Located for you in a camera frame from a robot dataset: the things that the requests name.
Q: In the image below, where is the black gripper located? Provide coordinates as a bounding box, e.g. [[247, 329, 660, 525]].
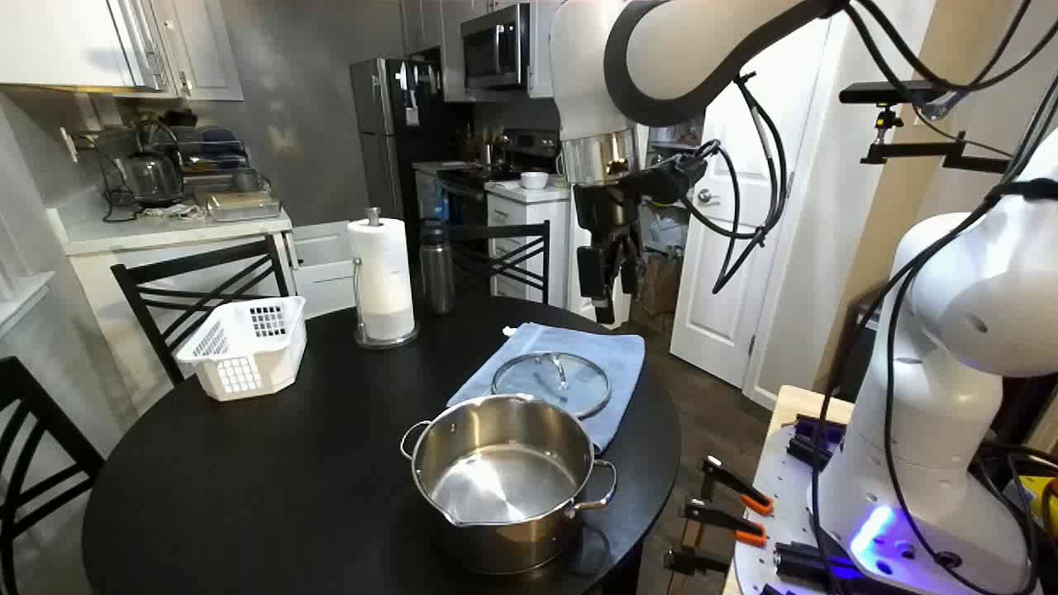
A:
[[571, 181, 645, 328]]

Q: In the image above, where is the round glass pot lid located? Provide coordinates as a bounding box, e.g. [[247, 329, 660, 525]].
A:
[[490, 348, 610, 424]]

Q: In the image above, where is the silver stainless steel pot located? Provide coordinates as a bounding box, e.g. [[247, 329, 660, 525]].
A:
[[395, 394, 621, 579]]

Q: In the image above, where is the blue folded towel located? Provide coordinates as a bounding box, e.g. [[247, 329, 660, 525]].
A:
[[444, 319, 646, 454]]

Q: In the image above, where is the white panel door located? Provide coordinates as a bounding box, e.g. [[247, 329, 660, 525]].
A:
[[668, 28, 851, 389]]

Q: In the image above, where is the white island cabinet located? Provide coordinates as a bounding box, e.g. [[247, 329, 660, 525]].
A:
[[481, 178, 574, 307]]

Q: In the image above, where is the steel water bottle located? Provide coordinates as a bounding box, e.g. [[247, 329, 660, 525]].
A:
[[417, 218, 459, 317]]

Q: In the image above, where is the white paper towel roll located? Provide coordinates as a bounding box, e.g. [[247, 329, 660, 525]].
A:
[[342, 204, 419, 349]]

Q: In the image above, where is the wooden robot mounting platform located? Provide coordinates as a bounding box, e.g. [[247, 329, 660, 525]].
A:
[[721, 383, 1058, 595]]

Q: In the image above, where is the steel microwave oven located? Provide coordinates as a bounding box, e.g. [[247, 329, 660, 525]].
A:
[[459, 0, 532, 96]]

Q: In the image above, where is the dark steel refrigerator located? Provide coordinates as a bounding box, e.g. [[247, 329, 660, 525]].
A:
[[348, 47, 468, 254]]

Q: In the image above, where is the white plastic basket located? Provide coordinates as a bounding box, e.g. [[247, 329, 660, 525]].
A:
[[170, 294, 309, 404]]

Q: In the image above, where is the black coffee maker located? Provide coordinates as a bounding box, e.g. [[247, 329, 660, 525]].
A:
[[96, 123, 184, 218]]

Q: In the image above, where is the white kitchen counter cabinet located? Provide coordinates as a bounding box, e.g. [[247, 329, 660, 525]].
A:
[[46, 204, 355, 413]]

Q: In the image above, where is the white upper kitchen cabinet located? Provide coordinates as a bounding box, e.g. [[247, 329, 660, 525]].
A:
[[0, 0, 245, 105]]

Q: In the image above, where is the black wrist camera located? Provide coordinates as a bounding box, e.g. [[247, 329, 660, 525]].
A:
[[632, 152, 713, 208]]

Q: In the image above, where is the black clamp orange handle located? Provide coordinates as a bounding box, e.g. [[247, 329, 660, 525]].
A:
[[700, 454, 775, 520], [679, 497, 771, 551], [660, 542, 731, 579]]

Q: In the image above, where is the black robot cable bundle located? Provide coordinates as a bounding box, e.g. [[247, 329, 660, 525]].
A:
[[678, 68, 800, 296]]

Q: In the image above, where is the black camera on stand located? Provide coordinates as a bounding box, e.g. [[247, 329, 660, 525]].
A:
[[835, 77, 1010, 176]]

